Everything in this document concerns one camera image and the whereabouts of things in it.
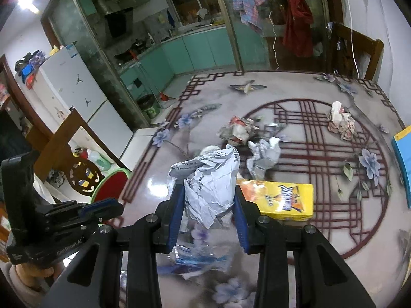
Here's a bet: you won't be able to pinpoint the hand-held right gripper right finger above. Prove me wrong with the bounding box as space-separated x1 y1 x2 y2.
234 186 376 308

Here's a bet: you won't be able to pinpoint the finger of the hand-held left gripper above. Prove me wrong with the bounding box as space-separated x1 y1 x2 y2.
87 203 125 223
80 198 118 214

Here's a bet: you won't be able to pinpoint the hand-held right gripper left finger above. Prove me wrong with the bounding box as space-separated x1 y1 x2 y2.
39 184 187 308

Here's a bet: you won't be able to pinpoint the large white printed paper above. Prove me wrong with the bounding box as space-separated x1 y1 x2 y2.
169 144 241 230

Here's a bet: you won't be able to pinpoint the small white printed paper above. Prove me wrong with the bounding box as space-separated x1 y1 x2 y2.
247 136 281 180

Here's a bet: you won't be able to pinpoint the red and cream paper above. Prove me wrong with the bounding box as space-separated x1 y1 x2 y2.
218 116 260 146

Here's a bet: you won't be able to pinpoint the person's left forearm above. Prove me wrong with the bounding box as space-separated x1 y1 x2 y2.
0 263 49 308

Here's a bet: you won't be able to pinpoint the person's left hand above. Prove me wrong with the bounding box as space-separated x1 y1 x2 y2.
14 261 65 291

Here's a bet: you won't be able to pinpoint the red stool with green rim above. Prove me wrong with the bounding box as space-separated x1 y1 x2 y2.
93 168 132 204

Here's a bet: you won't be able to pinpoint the green detergent bottle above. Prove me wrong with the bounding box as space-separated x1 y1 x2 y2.
87 149 112 171

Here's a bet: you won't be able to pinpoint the yellow cardboard box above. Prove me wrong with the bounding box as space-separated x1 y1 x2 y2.
237 180 314 222

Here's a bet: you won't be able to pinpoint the carved light wooden chair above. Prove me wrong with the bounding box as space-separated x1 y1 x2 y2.
26 109 129 196

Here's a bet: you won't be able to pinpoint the crumpled clear plastic wrapper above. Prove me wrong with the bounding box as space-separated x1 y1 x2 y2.
258 122 284 136

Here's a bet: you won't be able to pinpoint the white refrigerator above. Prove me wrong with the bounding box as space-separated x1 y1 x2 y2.
14 43 134 167

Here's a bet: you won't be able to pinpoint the green waste bin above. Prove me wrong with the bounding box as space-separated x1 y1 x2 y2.
137 94 161 119

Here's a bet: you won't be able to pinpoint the pile of colourful packets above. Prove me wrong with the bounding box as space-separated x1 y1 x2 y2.
14 51 49 89

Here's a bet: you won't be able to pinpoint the red broom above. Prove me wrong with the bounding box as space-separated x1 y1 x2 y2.
136 56 177 101

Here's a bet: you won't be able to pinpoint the crumpled pink floral paper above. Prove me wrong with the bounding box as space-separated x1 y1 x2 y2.
327 101 357 142

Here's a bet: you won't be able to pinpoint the glass sliding door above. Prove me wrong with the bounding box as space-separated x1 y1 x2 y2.
42 0 151 129

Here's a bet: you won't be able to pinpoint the teal kitchen cabinets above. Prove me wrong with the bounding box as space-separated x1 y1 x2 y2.
119 26 238 100

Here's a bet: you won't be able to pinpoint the blue cardboard box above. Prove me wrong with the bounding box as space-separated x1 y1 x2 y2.
391 125 411 209

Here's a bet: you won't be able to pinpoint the ceiling light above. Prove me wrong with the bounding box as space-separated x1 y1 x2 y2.
14 0 41 12

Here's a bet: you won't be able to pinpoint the black range hood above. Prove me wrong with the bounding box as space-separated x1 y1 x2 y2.
104 6 135 39

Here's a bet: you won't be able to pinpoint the red garment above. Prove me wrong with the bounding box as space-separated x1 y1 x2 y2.
283 0 314 58

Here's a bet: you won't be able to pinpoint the dark wooden chair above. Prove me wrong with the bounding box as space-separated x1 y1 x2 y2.
328 22 384 81

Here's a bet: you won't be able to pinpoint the dark brown round bag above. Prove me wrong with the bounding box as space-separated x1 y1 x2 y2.
270 0 288 26

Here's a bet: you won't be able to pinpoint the plaid shirt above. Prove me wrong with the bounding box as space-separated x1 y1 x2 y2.
229 0 270 36

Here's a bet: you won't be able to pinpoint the white cable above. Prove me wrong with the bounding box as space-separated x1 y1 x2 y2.
269 9 281 70
340 0 359 78

